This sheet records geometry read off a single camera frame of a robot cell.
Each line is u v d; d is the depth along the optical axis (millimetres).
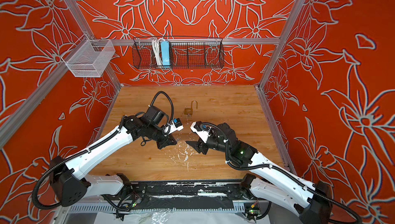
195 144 590
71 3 759
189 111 1056
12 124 513
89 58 917
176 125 644
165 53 895
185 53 976
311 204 388
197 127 558
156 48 879
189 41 907
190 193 739
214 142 585
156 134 619
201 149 590
